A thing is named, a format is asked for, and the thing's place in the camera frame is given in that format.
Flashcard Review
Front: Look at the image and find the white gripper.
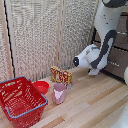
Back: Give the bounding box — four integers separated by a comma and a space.
87, 67, 101, 76

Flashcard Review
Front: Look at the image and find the dark brown drawer cabinet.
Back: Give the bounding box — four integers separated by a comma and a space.
89, 12, 128, 83

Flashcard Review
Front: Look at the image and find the white rounded object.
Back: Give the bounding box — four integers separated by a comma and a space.
123, 66, 128, 85

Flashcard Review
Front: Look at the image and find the yellow red snack box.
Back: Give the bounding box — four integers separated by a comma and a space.
50, 65, 74, 86

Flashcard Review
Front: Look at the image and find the pink plastic cup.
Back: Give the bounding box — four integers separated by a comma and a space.
51, 83, 67, 105

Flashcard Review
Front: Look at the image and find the red plastic bowl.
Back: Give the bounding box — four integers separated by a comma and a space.
32, 80, 51, 96

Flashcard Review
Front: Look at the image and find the beige woven room divider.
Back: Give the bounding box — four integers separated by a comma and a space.
0, 0, 100, 83

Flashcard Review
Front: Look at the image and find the red basket with blue rim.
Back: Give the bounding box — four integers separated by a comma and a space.
0, 76, 49, 128

